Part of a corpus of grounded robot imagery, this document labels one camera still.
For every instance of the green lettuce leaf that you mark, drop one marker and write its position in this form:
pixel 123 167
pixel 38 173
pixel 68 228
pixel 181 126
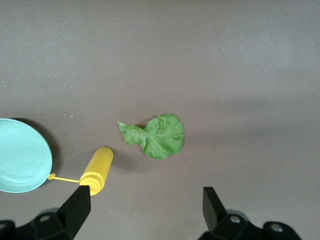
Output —
pixel 160 137

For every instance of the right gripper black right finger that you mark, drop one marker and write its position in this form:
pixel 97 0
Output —
pixel 217 220

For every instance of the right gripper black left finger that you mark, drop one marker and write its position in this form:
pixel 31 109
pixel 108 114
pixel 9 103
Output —
pixel 72 215

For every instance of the mint green plate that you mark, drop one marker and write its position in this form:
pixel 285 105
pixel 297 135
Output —
pixel 22 155

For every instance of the yellow mustard squeeze bottle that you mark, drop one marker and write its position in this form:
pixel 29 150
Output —
pixel 98 167

